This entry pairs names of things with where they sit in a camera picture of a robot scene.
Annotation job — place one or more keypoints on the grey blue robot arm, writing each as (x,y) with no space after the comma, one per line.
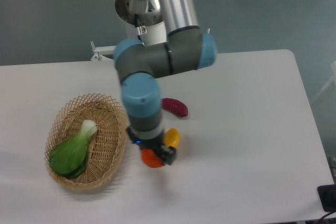
(168,41)

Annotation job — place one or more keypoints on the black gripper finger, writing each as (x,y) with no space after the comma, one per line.
(167,154)

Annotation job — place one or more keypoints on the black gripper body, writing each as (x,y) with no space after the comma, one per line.
(155,143)

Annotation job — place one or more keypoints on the woven wicker basket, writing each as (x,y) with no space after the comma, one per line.
(106,147)

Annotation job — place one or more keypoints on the purple sweet potato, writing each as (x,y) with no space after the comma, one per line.
(175,107)

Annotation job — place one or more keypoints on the yellow mango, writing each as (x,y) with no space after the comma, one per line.
(172,138)

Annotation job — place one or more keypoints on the black device at edge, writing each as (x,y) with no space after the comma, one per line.
(327,197)

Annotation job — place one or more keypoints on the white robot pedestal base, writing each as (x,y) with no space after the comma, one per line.
(143,20)

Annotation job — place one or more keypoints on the green bok choy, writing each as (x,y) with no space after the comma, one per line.
(69,158)

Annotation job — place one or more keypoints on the orange fruit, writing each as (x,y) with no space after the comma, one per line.
(150,159)

